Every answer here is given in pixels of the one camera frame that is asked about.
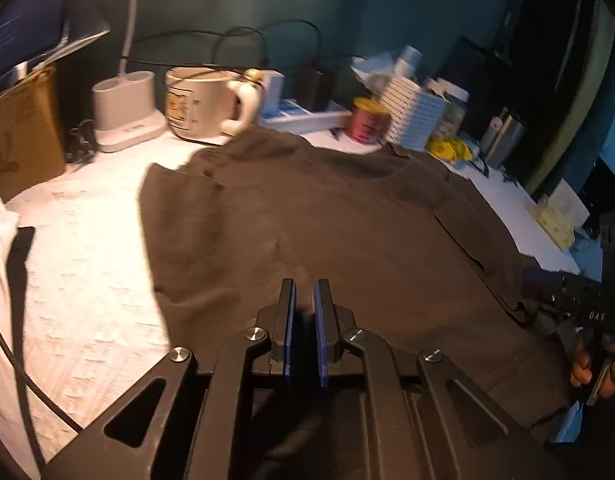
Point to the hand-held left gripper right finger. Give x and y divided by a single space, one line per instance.
321 330

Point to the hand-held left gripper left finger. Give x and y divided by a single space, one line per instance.
289 330

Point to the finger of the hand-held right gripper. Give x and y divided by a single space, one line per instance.
562 292

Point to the brown printed t-shirt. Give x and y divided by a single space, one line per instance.
337 220

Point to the pale yellow tissue pack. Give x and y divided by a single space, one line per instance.
560 215

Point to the steel thermos bottle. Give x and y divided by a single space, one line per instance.
507 137

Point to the yellow snack packet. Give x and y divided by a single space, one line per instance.
447 149

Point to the white power strip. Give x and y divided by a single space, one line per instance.
307 119

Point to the glass jar with white lid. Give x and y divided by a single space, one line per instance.
455 107

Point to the red tin can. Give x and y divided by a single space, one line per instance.
367 120

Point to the white perforated basket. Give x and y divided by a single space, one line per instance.
412 115

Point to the white usb charger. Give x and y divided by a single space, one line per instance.
273 92

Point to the black power adapter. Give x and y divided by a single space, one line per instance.
317 87

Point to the cream cartoon print mug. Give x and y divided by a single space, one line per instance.
197 105

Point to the white crumpled tissue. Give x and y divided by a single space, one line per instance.
375 70

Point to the white desk lamp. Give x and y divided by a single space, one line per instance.
122 110

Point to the white plastic bottle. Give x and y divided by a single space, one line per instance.
408 62

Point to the black key bundle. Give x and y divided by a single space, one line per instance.
80 142

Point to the white cloth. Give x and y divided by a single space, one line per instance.
0 270

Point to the teal curtain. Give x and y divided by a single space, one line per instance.
337 5

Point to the cardboard box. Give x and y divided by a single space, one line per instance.
22 140

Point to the tablet with screen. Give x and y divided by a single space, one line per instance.
27 25

